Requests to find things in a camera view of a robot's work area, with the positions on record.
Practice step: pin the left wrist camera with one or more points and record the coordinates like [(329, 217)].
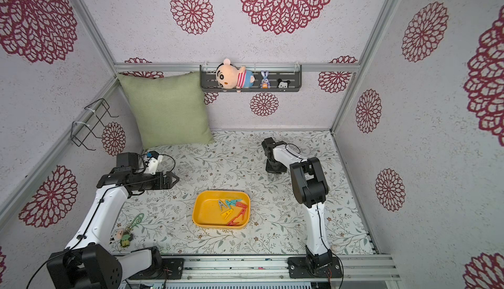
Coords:
[(152, 159)]

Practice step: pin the black wire wall rack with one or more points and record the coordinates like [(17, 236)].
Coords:
[(95, 112)]

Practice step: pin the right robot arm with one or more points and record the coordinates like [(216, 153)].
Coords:
[(310, 190)]

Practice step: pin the cartoon boy plush doll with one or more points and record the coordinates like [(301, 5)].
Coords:
[(229, 76)]

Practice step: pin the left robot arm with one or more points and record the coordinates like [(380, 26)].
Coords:
[(85, 262)]

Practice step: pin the small blue rabbit figure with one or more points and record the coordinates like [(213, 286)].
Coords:
[(265, 83)]

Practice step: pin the green cushion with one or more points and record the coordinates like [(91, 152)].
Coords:
[(168, 111)]

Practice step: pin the black white mouse figure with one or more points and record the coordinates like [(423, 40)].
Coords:
[(283, 84)]

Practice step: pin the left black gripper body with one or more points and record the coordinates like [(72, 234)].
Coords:
[(151, 182)]

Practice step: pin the yellow plastic storage box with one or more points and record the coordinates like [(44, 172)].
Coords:
[(206, 212)]

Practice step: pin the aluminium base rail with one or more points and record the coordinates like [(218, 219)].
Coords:
[(282, 268)]

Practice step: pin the dark grey wall shelf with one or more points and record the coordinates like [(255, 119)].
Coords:
[(291, 72)]

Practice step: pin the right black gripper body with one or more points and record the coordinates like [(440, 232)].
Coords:
[(268, 147)]

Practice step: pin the pile of coloured clothespins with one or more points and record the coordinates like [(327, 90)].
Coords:
[(233, 212)]

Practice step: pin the green keychain toy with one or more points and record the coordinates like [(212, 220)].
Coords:
[(124, 235)]

